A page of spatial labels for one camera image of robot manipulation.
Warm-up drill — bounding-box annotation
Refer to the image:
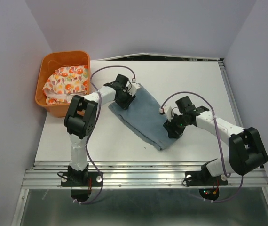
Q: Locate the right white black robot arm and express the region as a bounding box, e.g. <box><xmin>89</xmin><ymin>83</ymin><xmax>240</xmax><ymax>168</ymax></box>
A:
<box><xmin>159</xmin><ymin>96</ymin><xmax>268</xmax><ymax>184</ymax></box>

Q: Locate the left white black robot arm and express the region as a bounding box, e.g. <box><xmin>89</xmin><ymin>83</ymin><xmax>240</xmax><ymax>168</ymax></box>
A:
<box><xmin>59</xmin><ymin>74</ymin><xmax>141</xmax><ymax>186</ymax></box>

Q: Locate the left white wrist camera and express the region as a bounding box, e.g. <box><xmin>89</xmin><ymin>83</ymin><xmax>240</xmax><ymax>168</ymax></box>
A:
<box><xmin>126</xmin><ymin>82</ymin><xmax>141</xmax><ymax>96</ymax></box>

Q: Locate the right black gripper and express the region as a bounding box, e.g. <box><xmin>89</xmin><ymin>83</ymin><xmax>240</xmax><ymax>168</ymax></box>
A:
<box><xmin>163</xmin><ymin>111</ymin><xmax>188</xmax><ymax>139</ymax></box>

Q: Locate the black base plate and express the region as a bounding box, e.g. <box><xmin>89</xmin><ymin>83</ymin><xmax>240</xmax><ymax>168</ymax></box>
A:
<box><xmin>182</xmin><ymin>171</ymin><xmax>228</xmax><ymax>187</ymax></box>
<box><xmin>57</xmin><ymin>171</ymin><xmax>102</xmax><ymax>187</ymax></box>

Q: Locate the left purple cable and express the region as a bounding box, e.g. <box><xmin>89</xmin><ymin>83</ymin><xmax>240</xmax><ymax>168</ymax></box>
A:
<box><xmin>86</xmin><ymin>65</ymin><xmax>137</xmax><ymax>205</ymax></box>

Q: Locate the orange plastic basket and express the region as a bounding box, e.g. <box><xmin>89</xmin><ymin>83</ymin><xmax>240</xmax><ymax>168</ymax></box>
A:
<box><xmin>35</xmin><ymin>50</ymin><xmax>93</xmax><ymax>118</ymax></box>

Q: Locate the floral orange white skirt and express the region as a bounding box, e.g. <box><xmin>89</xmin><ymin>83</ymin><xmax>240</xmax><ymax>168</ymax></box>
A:
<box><xmin>42</xmin><ymin>65</ymin><xmax>89</xmax><ymax>105</ymax></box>

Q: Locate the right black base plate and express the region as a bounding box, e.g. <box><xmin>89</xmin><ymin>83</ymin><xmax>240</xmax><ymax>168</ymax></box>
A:
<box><xmin>182</xmin><ymin>171</ymin><xmax>228</xmax><ymax>187</ymax></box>

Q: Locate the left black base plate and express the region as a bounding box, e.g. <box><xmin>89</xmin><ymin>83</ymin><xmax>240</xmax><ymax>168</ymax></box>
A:
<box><xmin>57</xmin><ymin>171</ymin><xmax>102</xmax><ymax>187</ymax></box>

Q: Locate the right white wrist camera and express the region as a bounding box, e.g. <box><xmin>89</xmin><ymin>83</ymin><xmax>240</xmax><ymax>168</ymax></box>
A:
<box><xmin>159</xmin><ymin>105</ymin><xmax>176</xmax><ymax>121</ymax></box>

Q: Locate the blue denim skirt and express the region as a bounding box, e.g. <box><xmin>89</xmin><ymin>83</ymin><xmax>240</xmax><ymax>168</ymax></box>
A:
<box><xmin>108</xmin><ymin>86</ymin><xmax>177</xmax><ymax>151</ymax></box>

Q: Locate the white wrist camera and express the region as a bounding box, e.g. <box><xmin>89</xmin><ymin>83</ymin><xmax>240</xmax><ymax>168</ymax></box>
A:
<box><xmin>159</xmin><ymin>105</ymin><xmax>176</xmax><ymax>121</ymax></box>
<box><xmin>126</xmin><ymin>82</ymin><xmax>141</xmax><ymax>96</ymax></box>

